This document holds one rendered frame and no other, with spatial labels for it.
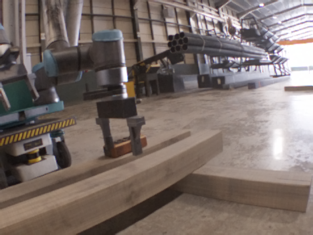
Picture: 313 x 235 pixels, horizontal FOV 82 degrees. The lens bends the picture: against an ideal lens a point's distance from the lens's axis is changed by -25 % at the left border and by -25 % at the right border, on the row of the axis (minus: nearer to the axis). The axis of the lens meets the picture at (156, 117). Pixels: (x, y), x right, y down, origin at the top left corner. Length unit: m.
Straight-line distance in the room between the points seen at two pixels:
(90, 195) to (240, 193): 0.49
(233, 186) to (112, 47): 0.59
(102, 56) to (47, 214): 0.44
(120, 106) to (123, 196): 0.25
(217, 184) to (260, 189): 0.17
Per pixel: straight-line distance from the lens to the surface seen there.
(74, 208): 0.58
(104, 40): 0.63
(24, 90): 1.53
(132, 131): 0.61
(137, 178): 0.67
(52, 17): 0.89
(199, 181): 0.87
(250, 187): 0.78
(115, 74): 0.62
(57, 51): 0.73
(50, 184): 0.71
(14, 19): 1.68
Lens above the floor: 0.44
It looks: 8 degrees down
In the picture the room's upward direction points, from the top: 8 degrees counter-clockwise
